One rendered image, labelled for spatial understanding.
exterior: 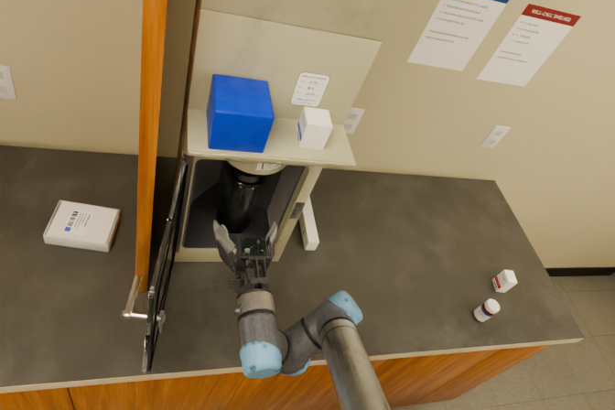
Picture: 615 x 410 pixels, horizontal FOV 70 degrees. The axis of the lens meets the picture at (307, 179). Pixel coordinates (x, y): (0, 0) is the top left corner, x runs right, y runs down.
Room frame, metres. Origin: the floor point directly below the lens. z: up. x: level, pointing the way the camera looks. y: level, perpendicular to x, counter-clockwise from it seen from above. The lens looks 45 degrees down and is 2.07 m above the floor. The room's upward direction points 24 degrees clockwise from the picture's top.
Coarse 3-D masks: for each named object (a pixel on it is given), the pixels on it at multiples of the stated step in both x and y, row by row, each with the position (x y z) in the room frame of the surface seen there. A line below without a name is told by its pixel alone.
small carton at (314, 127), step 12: (312, 108) 0.68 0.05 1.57; (300, 120) 0.67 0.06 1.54; (312, 120) 0.65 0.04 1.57; (324, 120) 0.66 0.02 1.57; (300, 132) 0.65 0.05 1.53; (312, 132) 0.64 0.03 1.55; (324, 132) 0.65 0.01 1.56; (300, 144) 0.63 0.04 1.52; (312, 144) 0.64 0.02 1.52; (324, 144) 0.65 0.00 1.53
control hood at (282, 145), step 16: (192, 112) 0.60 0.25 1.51; (192, 128) 0.56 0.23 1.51; (272, 128) 0.65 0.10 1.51; (288, 128) 0.67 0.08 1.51; (336, 128) 0.73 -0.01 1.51; (192, 144) 0.52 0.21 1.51; (272, 144) 0.61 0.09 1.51; (288, 144) 0.63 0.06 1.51; (336, 144) 0.68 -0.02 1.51; (272, 160) 0.58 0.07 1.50; (288, 160) 0.59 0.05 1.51; (304, 160) 0.60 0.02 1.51; (320, 160) 0.62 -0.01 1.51; (336, 160) 0.64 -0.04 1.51; (352, 160) 0.66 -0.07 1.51
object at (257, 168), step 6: (234, 162) 0.70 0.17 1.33; (240, 162) 0.70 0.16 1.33; (246, 162) 0.70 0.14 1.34; (252, 162) 0.70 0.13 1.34; (240, 168) 0.69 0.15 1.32; (246, 168) 0.69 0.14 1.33; (252, 168) 0.70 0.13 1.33; (258, 168) 0.70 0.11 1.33; (264, 168) 0.71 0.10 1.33; (270, 168) 0.72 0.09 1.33; (276, 168) 0.73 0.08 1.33; (282, 168) 0.75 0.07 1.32; (258, 174) 0.70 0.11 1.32; (264, 174) 0.71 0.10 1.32
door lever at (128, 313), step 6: (138, 276) 0.40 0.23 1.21; (138, 282) 0.39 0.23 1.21; (132, 288) 0.38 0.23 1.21; (138, 288) 0.38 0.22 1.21; (132, 294) 0.37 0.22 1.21; (132, 300) 0.36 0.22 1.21; (126, 306) 0.34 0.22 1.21; (132, 306) 0.35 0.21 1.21; (126, 312) 0.33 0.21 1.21; (132, 312) 0.34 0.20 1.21; (138, 312) 0.34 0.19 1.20; (126, 318) 0.32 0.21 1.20; (144, 318) 0.34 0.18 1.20
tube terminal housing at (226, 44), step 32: (192, 32) 0.69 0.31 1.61; (224, 32) 0.62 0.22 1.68; (256, 32) 0.65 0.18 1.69; (288, 32) 0.67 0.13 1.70; (320, 32) 0.70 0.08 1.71; (192, 64) 0.61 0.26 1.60; (224, 64) 0.63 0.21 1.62; (256, 64) 0.65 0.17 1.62; (288, 64) 0.68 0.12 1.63; (320, 64) 0.71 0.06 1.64; (352, 64) 0.74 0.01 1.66; (192, 96) 0.61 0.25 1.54; (288, 96) 0.69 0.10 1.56; (352, 96) 0.75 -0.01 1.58; (288, 224) 0.75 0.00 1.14; (192, 256) 0.63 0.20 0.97
